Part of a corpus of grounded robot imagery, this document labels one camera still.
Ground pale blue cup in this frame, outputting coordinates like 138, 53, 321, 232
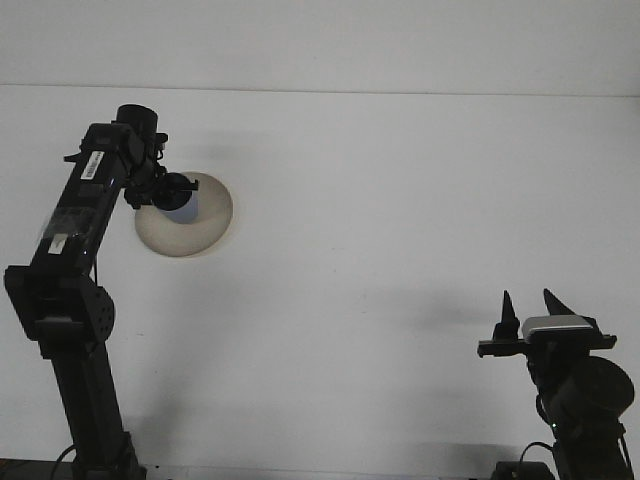
152, 172, 198, 225

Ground pale round plate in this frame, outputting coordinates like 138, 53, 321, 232
134, 171, 235, 259

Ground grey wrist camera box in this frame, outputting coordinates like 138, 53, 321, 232
520, 314, 593, 344

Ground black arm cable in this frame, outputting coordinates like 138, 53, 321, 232
53, 443, 77, 480
518, 441, 554, 469

